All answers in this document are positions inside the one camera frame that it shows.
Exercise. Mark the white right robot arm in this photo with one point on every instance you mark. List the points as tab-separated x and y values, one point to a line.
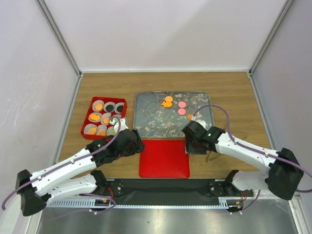
278	171

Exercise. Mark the orange round cookie top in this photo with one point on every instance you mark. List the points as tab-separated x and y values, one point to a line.
168	99

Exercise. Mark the orange round waffle cookie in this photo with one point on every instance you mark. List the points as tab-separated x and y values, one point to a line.
93	131

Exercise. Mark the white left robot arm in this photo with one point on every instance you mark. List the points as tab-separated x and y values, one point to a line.
79	173

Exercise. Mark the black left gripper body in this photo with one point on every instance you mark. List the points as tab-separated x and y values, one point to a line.
136	147

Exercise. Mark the orange fish cookie top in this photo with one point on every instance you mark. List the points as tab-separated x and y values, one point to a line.
167	104

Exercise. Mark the pink round cookie upper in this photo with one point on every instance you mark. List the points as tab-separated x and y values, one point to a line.
182	104

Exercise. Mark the red box lid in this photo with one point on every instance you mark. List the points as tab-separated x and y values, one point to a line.
164	159

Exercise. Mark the white cable duct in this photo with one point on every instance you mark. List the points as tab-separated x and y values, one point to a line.
91	203

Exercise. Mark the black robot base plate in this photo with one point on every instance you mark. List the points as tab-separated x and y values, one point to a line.
168	192

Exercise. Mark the floral metal serving tray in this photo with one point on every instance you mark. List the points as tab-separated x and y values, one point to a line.
151	119

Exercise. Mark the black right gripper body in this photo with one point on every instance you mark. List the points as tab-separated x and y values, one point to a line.
191	146

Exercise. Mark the red cookie box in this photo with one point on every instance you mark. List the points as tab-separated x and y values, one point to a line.
102	114

